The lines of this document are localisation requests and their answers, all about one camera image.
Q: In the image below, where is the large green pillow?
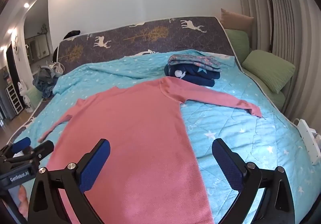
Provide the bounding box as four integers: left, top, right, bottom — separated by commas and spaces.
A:
242, 49, 296, 94

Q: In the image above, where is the small green pillow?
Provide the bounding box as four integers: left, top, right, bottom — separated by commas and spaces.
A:
224, 29, 251, 62

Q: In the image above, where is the beige curtain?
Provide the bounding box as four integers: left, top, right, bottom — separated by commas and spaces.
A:
231, 0, 321, 124

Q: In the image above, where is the white rack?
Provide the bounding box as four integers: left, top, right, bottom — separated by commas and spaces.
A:
5, 84, 23, 115

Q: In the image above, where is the beige pillow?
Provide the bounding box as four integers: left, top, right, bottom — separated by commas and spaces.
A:
220, 8, 254, 31

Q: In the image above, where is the white cat figure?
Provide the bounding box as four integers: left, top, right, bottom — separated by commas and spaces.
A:
17, 80, 32, 112

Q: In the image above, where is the pile of blue grey clothes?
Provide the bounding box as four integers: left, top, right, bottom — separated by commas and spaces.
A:
33, 64, 59, 99

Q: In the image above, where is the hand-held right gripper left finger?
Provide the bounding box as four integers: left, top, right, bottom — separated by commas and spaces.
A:
29, 138, 111, 224

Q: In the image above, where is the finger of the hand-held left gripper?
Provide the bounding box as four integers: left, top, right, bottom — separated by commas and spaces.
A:
25, 140, 55, 164
9, 137, 32, 154

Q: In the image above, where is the folded navy star garment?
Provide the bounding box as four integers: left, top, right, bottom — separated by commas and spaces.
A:
164, 62, 220, 87

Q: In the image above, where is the person's left hand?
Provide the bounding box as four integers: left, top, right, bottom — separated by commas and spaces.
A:
17, 184, 29, 217

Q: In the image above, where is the light blue star quilt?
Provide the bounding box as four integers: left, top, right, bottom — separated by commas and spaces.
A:
7, 49, 321, 224

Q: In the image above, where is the white trimmed grey garment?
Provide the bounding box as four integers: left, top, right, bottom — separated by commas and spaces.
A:
48, 61, 65, 77

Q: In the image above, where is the white power strip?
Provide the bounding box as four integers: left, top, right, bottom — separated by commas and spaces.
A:
297, 119, 321, 165

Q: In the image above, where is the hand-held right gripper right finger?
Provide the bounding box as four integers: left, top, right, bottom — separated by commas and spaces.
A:
211, 138, 296, 224

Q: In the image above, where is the pink long-sleeve sweater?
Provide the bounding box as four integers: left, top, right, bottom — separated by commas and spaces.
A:
38, 76, 262, 224

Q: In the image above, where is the green bed cushion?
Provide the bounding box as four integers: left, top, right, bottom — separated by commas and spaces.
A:
247, 73, 286, 113

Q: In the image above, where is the folded floral garment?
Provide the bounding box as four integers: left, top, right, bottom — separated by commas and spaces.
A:
168, 54, 222, 72

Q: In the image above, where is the green floor cushion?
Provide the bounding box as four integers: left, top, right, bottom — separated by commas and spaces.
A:
26, 87, 43, 108

